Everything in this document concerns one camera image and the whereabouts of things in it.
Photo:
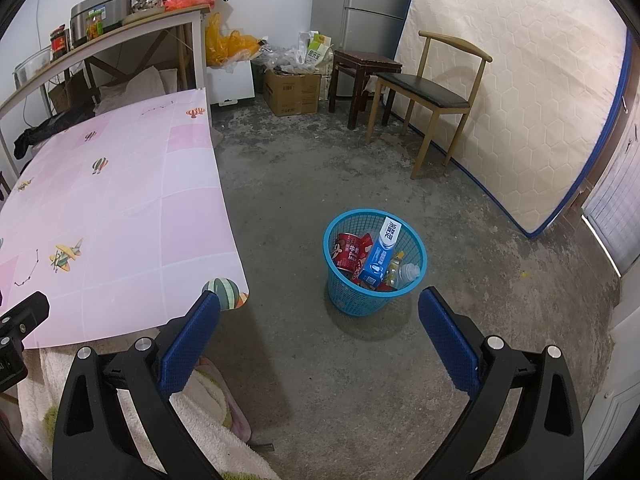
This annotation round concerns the white mattress with blue edging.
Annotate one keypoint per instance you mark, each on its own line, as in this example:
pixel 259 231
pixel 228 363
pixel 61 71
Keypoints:
pixel 525 85

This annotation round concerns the black cloth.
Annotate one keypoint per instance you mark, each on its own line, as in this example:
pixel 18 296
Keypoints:
pixel 45 132

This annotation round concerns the white door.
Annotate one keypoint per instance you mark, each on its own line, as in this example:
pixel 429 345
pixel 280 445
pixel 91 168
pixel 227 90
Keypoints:
pixel 615 200

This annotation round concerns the white plastic bag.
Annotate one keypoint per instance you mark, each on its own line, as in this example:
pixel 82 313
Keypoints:
pixel 300 52

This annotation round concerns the red jar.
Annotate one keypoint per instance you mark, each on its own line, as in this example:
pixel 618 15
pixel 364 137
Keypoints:
pixel 59 42

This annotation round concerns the dark wooden stool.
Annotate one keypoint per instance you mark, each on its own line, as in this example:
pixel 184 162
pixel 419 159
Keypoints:
pixel 362 65

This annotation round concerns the blue toothpaste box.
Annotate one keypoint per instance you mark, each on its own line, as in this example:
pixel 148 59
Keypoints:
pixel 382 255

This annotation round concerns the glass container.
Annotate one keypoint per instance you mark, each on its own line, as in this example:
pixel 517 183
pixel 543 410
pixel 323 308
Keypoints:
pixel 30 67

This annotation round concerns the red drink can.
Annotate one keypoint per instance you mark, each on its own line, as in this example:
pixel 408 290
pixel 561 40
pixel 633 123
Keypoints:
pixel 347 252

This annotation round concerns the silver rice cooker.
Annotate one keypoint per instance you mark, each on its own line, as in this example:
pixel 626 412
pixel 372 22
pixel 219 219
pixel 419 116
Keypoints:
pixel 105 10

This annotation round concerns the grey pillow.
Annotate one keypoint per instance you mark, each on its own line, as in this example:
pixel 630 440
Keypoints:
pixel 135 90

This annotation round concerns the blue plastic wastebasket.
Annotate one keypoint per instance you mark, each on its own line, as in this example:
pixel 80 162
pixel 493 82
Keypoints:
pixel 350 300

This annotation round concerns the wooden chair with black seat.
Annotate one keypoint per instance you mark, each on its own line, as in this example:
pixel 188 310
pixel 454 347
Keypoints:
pixel 425 95

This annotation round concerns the brown cardboard box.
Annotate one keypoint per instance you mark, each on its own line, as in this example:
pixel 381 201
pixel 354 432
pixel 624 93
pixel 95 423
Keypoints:
pixel 292 92

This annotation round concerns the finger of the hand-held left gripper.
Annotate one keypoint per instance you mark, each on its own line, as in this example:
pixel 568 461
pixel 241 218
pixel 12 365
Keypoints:
pixel 30 312

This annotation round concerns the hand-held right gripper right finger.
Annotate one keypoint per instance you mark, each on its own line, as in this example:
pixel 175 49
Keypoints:
pixel 447 342

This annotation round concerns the yellow plastic bag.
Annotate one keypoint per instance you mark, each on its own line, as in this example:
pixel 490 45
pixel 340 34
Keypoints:
pixel 225 42

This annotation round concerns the white side table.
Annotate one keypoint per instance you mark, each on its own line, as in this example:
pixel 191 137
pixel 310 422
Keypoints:
pixel 125 30

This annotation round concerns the grey refrigerator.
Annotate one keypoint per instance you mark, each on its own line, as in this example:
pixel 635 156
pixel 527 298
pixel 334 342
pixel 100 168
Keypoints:
pixel 365 5

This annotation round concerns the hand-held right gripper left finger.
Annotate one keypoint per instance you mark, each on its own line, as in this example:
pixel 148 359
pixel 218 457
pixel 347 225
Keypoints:
pixel 192 345

